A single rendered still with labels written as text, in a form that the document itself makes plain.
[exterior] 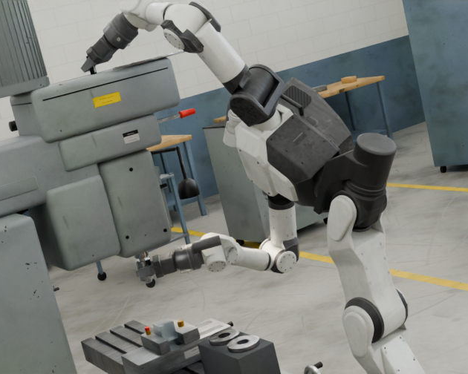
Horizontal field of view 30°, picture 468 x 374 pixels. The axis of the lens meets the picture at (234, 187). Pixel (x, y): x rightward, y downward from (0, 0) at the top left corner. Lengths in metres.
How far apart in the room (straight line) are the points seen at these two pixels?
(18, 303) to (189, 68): 7.93
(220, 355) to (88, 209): 0.62
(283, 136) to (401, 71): 9.52
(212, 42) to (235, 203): 5.16
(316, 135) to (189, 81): 7.73
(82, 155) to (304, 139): 0.67
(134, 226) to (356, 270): 0.70
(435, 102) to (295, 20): 2.94
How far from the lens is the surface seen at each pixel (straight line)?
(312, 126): 2.62
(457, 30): 8.56
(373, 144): 2.45
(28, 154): 2.63
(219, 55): 2.50
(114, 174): 2.73
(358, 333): 2.63
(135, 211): 2.77
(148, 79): 2.75
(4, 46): 2.64
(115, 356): 3.20
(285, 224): 2.96
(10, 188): 2.61
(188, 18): 2.50
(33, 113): 2.65
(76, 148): 2.66
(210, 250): 2.87
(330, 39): 11.40
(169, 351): 2.88
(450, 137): 8.80
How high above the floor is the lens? 1.96
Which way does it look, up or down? 11 degrees down
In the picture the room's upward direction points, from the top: 14 degrees counter-clockwise
